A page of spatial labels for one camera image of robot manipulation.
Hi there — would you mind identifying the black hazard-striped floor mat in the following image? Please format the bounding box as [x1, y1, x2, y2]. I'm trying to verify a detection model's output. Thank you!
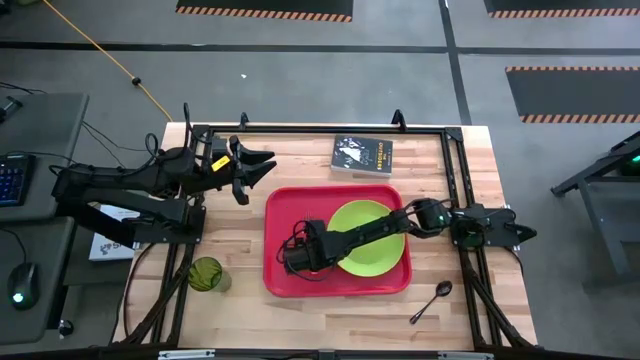
[175, 0, 354, 23]
[483, 0, 640, 19]
[505, 66, 640, 124]

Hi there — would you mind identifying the green translucent cup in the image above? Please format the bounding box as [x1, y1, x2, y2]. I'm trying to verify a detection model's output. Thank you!
[187, 256, 233, 294]

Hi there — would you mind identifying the black cable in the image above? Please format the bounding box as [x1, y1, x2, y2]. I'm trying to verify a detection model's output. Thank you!
[79, 119, 151, 154]

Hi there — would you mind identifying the black computer mouse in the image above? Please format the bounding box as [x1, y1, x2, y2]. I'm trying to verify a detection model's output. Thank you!
[6, 261, 42, 312]

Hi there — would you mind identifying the white printed box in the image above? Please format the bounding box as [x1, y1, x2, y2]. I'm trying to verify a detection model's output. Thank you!
[88, 204, 142, 262]

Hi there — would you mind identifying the lime green plate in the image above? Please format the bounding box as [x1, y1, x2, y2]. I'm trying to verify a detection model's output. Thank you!
[327, 199, 406, 278]

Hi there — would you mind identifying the dark metal spoon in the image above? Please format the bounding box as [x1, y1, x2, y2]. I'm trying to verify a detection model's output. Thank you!
[409, 280, 454, 325]

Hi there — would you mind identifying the black paperback book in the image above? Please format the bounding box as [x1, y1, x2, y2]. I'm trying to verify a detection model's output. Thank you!
[330, 135, 394, 178]

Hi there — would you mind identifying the black metal table frame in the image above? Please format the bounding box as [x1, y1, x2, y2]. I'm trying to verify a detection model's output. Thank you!
[119, 122, 539, 351]

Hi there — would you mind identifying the silver metal bracket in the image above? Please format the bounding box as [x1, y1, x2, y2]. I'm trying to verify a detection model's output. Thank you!
[158, 349, 217, 360]
[438, 351, 494, 360]

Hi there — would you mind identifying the black keyboard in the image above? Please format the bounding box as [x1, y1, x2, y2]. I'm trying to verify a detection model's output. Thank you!
[0, 153, 37, 208]

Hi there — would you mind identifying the red plastic tray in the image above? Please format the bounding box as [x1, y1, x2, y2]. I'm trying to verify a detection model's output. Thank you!
[263, 184, 414, 299]

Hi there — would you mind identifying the grey metal side table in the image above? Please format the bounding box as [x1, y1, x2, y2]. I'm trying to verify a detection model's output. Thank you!
[550, 130, 640, 281]

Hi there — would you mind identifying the black desk clamp handle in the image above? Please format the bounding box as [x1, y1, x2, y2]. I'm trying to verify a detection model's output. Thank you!
[0, 95, 24, 124]

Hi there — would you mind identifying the grey desk top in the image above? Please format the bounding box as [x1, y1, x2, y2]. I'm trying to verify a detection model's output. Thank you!
[0, 92, 90, 224]
[0, 215, 77, 346]

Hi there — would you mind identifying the yellow floor cable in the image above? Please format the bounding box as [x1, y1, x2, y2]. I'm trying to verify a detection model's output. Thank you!
[42, 0, 174, 123]

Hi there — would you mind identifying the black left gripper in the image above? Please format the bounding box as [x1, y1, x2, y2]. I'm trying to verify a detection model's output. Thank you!
[199, 135, 278, 207]

